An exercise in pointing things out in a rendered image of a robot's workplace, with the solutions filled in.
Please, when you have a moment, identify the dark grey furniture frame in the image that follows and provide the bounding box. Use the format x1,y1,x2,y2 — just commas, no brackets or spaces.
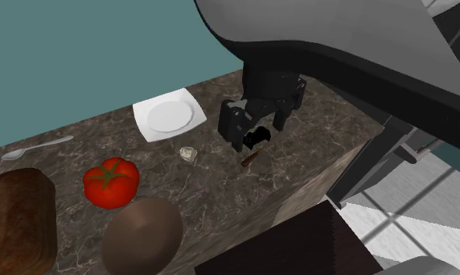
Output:
326,114,444,210

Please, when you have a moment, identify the red tomato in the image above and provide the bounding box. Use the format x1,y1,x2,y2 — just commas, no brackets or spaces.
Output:
82,156,141,210

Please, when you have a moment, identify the silver spoon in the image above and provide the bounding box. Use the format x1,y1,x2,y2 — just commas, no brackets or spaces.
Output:
1,135,75,161

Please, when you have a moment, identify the black tool with brown handle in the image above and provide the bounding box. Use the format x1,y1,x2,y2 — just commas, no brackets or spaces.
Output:
240,127,273,169

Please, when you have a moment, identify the small pale crumpled lump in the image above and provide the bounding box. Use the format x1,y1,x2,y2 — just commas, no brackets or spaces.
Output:
178,146,198,163

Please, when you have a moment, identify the white square plate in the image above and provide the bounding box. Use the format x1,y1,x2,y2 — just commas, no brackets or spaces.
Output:
131,87,208,144

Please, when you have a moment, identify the brown egg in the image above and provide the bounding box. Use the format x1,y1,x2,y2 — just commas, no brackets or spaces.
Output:
100,197,184,275

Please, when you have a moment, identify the brown bread loaf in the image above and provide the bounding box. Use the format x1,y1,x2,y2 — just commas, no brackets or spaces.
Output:
0,167,59,275

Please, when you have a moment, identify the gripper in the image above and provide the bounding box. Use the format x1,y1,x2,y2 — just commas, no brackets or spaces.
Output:
218,60,307,153

